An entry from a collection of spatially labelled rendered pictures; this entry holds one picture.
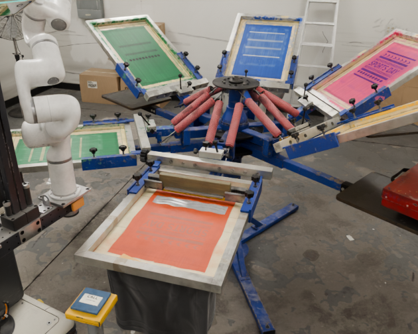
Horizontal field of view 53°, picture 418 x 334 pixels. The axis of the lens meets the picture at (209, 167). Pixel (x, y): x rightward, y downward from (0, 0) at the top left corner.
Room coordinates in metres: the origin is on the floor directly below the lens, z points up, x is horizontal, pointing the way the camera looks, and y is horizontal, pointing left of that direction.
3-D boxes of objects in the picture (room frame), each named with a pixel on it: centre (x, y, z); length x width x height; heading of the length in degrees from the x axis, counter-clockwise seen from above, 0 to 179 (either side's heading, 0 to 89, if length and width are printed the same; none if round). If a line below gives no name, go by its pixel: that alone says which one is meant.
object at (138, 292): (1.30, 0.20, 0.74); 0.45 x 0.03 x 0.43; 74
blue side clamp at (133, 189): (1.89, 0.33, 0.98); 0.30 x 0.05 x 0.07; 164
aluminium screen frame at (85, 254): (1.58, 0.12, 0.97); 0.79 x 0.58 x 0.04; 164
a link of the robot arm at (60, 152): (1.49, 0.60, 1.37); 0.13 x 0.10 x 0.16; 116
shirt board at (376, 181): (2.12, -0.63, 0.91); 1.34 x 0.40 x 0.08; 44
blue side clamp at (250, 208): (1.74, -0.21, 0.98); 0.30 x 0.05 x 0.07; 164
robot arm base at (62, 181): (1.51, 0.61, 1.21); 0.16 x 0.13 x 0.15; 63
